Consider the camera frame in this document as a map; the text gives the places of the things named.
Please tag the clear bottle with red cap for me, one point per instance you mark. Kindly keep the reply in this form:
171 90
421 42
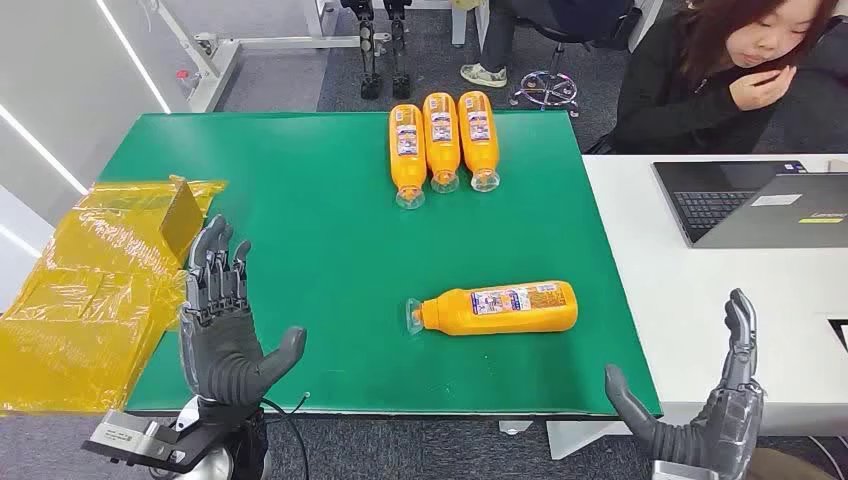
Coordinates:
187 83

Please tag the green table mat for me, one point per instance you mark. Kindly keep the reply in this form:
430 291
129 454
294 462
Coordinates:
331 252

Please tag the person at laptop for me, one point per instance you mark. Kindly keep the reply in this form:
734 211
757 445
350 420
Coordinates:
669 99

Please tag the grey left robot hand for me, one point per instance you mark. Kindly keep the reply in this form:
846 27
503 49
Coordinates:
222 358

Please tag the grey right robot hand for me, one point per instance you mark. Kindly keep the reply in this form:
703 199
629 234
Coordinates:
732 417

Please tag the tan rounded object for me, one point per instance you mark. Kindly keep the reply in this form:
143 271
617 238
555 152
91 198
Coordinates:
782 467

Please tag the orange bottle with clear cap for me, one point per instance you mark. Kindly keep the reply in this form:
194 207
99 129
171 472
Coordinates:
441 152
503 318
478 149
407 166

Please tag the black robot leg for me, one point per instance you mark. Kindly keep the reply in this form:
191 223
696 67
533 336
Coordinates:
370 60
399 60

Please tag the person on office chair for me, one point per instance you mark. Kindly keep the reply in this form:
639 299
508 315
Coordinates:
497 40

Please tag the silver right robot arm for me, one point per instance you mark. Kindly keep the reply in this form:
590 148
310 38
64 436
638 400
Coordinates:
682 472

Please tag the grey laptop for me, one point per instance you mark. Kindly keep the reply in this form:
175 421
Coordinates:
768 225

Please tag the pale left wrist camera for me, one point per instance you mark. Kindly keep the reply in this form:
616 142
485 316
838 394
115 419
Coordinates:
129 434

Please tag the white desk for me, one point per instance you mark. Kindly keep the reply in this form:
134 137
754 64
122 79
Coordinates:
715 318

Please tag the white table leg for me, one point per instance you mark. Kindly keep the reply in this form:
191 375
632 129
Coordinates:
469 23

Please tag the yellow film wrapped box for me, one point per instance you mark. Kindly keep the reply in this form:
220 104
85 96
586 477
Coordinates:
86 311

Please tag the office chair with chrome base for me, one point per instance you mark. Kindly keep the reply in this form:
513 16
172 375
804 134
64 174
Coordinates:
548 89

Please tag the person's right hand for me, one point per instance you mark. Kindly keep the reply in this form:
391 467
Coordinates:
762 89

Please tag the white metal stand frame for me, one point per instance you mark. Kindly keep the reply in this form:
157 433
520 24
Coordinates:
222 56

